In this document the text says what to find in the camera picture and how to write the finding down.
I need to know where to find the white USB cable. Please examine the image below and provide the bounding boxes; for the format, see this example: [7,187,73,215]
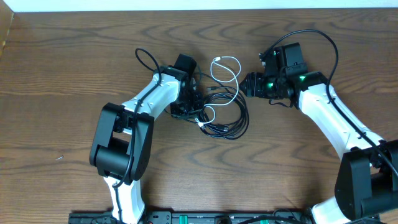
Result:
[195,56,243,129]

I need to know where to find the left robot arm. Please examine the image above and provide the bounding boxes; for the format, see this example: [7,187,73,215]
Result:
[89,64,197,223]

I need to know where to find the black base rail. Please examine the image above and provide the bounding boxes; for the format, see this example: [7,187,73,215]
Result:
[68,210,380,224]

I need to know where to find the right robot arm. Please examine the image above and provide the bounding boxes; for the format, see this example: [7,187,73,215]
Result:
[239,43,397,223]

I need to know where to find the black USB cable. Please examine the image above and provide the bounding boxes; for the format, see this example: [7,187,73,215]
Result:
[192,72,249,140]

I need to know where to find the cardboard side panel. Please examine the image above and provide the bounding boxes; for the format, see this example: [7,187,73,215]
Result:
[0,0,14,55]

